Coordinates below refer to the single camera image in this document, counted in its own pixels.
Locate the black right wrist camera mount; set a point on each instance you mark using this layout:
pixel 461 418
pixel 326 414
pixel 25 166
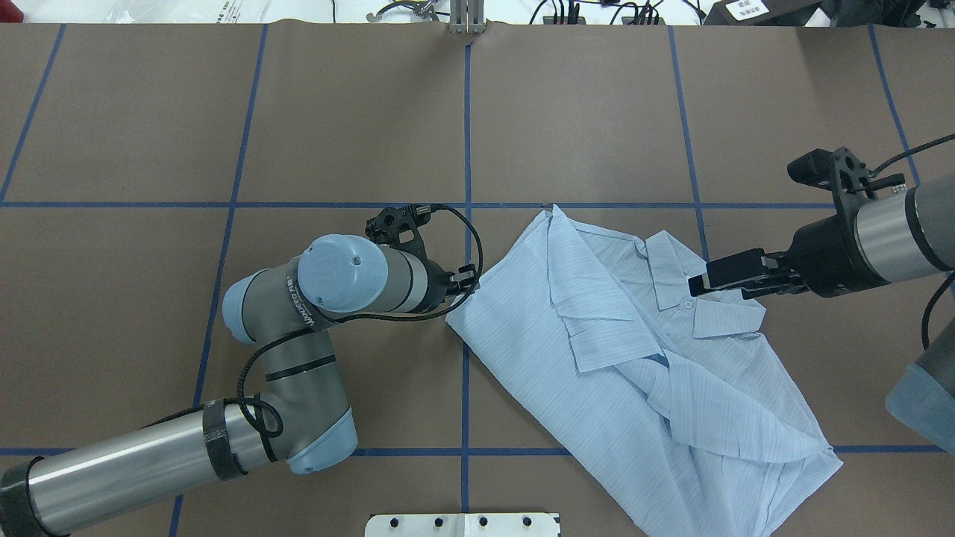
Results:
pixel 850 181

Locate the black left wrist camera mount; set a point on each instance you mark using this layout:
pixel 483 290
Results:
pixel 398 228

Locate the white camera mast base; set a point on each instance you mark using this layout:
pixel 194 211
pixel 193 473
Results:
pixel 465 524

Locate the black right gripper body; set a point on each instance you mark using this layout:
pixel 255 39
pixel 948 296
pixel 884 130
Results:
pixel 827 259

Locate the light blue button-up shirt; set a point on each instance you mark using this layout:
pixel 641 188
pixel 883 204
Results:
pixel 677 405

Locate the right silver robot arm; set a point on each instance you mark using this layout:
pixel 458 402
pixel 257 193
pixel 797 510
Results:
pixel 867 244

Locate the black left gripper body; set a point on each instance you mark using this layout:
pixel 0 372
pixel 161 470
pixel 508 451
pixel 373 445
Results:
pixel 448 286

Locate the aluminium frame post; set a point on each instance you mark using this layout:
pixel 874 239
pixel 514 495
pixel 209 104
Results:
pixel 467 17

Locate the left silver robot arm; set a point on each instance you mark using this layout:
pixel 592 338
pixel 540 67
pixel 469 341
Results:
pixel 289 403

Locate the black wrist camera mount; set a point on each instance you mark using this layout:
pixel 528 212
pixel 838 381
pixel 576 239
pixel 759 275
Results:
pixel 398 228
pixel 850 181

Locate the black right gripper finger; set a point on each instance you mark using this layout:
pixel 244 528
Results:
pixel 724 276

